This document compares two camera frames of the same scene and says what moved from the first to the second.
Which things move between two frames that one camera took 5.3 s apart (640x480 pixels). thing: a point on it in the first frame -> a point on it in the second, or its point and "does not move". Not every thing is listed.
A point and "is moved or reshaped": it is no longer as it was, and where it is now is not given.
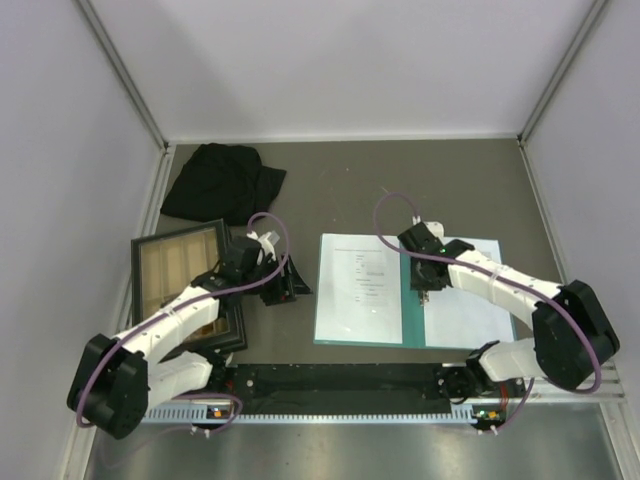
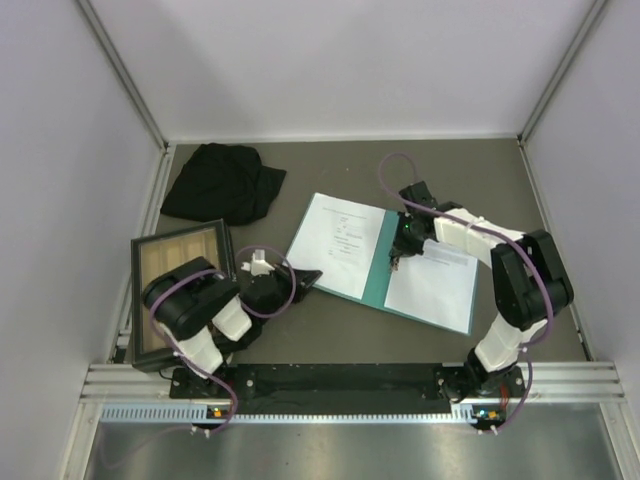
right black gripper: x=419 y=284 -> x=401 y=248
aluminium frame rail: x=154 y=128 does not move
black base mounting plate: x=359 y=382 does not move
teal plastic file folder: x=364 y=297 is moved or reshaped
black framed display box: x=165 y=265 does not move
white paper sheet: x=359 y=290 -> x=339 y=239
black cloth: x=224 y=182 does not move
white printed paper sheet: x=458 y=318 is moved or reshaped
